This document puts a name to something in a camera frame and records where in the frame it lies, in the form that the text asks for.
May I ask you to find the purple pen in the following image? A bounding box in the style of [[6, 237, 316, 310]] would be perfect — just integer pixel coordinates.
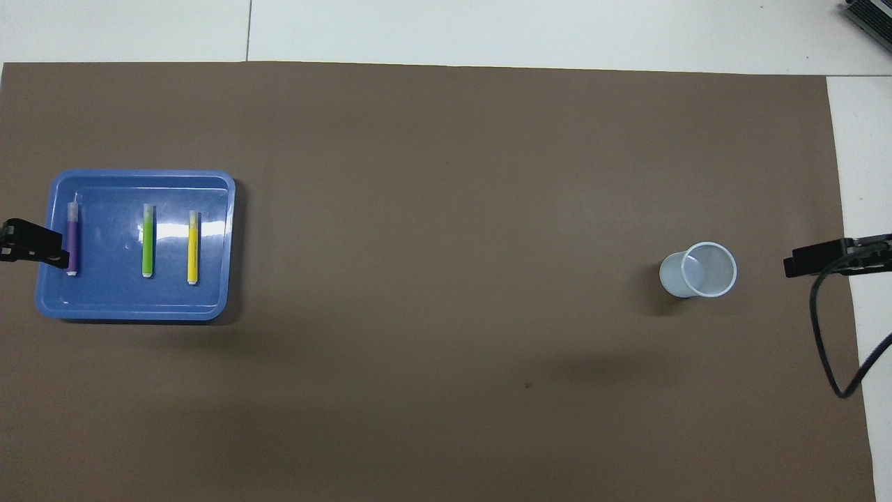
[[65, 201, 80, 277]]

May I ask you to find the green pen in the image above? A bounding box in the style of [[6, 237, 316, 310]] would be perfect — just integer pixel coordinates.
[[141, 203, 157, 279]]

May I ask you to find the yellow pen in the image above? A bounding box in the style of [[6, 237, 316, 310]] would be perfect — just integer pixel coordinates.
[[186, 210, 202, 286]]

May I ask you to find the blue plastic tray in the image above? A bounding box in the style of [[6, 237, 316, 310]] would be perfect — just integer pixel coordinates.
[[35, 169, 236, 322]]

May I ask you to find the translucent plastic cup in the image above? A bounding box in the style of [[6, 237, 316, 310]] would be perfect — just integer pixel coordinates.
[[659, 241, 738, 300]]

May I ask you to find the dark ridged device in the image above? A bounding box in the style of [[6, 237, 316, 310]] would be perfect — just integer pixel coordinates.
[[841, 0, 892, 54]]

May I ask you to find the brown table mat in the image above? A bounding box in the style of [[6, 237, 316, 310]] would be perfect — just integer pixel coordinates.
[[0, 61, 877, 502]]

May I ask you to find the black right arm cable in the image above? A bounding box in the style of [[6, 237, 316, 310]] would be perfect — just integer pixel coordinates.
[[808, 252, 892, 400]]

